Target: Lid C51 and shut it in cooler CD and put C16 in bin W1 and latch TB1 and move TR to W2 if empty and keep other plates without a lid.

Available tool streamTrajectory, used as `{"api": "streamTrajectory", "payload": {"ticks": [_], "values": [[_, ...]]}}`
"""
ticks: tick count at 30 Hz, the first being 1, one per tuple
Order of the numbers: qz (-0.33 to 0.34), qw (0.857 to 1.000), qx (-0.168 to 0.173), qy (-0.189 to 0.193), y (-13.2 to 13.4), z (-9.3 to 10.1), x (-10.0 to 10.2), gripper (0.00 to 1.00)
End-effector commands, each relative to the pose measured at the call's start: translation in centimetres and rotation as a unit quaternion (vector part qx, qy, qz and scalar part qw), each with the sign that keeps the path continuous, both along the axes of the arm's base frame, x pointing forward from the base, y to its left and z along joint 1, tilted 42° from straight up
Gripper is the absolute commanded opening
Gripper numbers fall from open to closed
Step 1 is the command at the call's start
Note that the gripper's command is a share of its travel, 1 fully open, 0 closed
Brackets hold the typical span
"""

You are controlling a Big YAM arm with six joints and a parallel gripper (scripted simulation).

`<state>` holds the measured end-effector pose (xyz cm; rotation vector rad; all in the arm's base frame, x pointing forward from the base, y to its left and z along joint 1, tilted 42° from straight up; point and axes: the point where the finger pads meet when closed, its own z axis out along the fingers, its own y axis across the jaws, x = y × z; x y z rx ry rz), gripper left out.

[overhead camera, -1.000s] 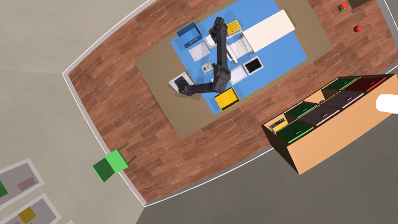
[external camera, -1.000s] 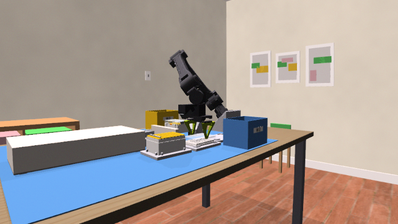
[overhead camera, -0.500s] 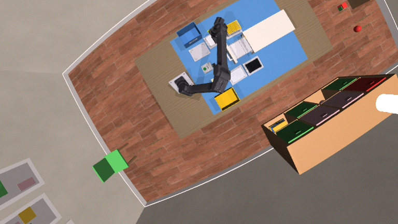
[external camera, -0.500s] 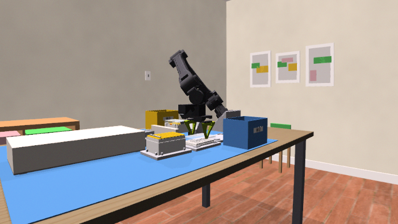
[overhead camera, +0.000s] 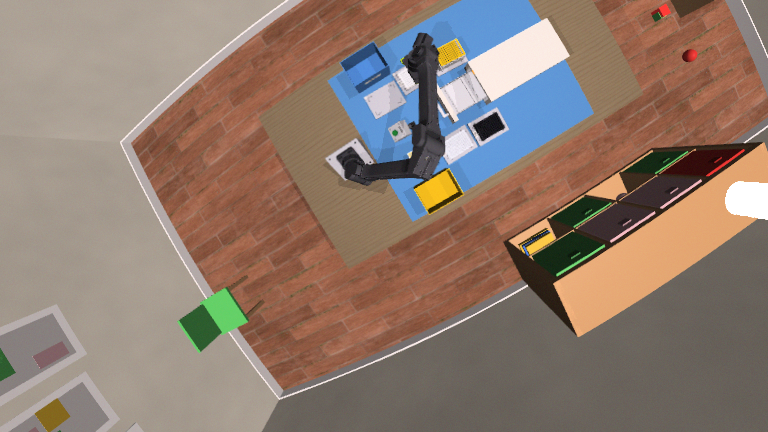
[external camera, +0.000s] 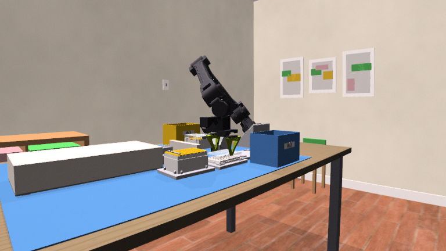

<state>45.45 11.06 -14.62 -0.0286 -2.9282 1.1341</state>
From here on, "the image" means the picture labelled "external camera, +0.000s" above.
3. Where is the blue open-top box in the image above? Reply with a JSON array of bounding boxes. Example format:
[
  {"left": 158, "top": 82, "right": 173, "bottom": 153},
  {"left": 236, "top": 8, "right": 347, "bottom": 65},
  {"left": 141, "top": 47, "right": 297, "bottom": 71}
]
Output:
[{"left": 250, "top": 130, "right": 300, "bottom": 168}]

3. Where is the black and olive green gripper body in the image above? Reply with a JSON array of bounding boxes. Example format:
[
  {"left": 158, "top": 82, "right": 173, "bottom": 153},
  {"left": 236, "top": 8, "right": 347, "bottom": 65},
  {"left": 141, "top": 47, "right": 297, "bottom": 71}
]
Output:
[{"left": 210, "top": 116, "right": 238, "bottom": 138}]

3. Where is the white push-button box with green button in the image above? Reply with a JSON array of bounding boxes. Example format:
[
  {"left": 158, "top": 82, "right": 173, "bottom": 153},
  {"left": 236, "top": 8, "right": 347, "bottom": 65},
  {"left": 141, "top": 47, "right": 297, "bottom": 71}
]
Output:
[{"left": 213, "top": 137, "right": 228, "bottom": 150}]

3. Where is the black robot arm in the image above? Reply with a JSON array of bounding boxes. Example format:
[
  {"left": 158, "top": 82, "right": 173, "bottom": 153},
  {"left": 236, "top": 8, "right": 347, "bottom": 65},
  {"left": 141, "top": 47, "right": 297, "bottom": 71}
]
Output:
[{"left": 189, "top": 55, "right": 256, "bottom": 134}]

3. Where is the yellow open-top bin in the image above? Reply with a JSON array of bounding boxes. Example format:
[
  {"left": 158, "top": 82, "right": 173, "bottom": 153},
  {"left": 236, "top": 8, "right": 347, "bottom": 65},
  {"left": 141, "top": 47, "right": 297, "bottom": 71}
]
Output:
[{"left": 163, "top": 123, "right": 200, "bottom": 145}]

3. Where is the blue bench mat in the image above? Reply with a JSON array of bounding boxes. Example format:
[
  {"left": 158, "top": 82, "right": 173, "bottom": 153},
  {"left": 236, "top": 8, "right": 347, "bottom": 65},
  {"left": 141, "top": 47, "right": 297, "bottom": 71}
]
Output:
[{"left": 0, "top": 155, "right": 312, "bottom": 251}]

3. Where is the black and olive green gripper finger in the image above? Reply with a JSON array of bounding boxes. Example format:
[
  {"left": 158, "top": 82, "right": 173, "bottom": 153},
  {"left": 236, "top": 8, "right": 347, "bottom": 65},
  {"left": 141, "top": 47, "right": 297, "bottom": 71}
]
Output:
[
  {"left": 226, "top": 136, "right": 241, "bottom": 156},
  {"left": 206, "top": 135, "right": 220, "bottom": 152}
]

